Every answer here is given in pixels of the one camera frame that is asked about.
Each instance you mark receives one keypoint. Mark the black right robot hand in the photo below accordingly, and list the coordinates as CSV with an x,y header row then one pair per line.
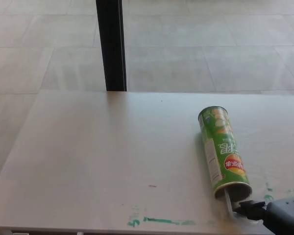
x,y
284,215

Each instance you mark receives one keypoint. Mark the green chips can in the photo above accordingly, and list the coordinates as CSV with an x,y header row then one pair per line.
x,y
219,147

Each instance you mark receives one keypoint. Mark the black vertical pillar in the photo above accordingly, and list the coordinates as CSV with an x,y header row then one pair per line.
x,y
112,49

